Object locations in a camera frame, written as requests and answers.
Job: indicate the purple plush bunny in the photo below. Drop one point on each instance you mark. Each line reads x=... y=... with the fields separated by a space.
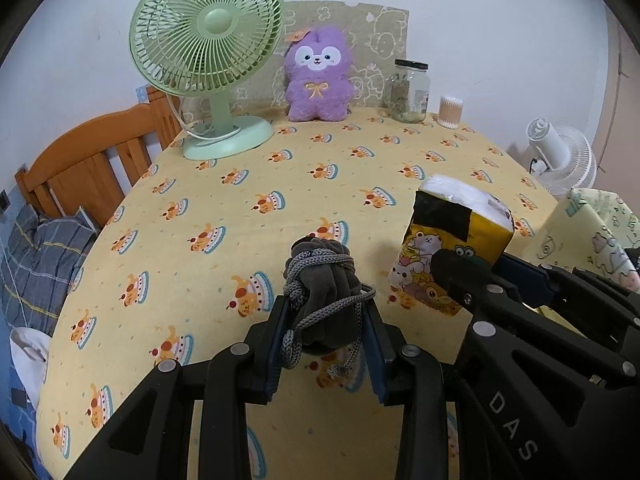
x=317 y=68

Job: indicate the wall power socket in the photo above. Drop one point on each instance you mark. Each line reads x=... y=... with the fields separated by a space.
x=4 y=201

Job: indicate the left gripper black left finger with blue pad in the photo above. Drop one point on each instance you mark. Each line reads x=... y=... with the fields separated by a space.
x=195 y=412

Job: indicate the yellow cartoon tablecloth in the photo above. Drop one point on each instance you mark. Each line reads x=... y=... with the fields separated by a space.
x=195 y=253

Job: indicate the wooden bed headboard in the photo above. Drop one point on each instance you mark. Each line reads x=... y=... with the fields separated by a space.
x=74 y=172

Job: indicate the beige cartoon print board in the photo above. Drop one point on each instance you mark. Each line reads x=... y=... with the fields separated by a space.
x=377 y=36

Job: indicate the glass jar black lid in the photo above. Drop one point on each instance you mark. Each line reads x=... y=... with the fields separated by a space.
x=409 y=91

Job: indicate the cotton swab container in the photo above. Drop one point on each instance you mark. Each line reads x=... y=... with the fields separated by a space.
x=450 y=112

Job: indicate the yellow cartoon storage box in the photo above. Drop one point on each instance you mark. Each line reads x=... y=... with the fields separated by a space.
x=593 y=230

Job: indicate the white standing fan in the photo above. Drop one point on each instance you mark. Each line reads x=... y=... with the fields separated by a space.
x=562 y=157

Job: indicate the white cloth on bed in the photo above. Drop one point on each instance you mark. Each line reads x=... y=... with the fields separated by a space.
x=30 y=357

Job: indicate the green desk fan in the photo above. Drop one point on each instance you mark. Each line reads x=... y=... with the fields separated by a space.
x=202 y=49

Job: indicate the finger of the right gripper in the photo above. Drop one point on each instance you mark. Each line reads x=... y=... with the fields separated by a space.
x=591 y=288
x=533 y=283

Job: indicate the blue plaid pillow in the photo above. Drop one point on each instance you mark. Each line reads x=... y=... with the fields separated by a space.
x=40 y=264

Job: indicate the grey drawstring pouch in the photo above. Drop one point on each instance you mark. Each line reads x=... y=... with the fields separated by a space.
x=322 y=288

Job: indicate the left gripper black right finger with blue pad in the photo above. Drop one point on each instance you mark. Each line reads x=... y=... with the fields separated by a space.
x=405 y=375

